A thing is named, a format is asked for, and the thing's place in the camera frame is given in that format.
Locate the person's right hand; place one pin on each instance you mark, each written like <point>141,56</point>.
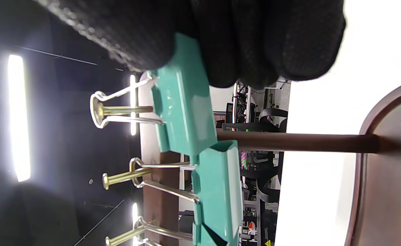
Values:
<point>255,34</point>

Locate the brown wooden key rack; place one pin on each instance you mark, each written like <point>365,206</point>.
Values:
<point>306,141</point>

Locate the teal binder clip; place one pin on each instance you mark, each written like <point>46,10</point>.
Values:
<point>217,191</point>
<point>197,235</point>
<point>183,102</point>

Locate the long ceiling light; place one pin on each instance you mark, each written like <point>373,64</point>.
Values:
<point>133,89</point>
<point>18,116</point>

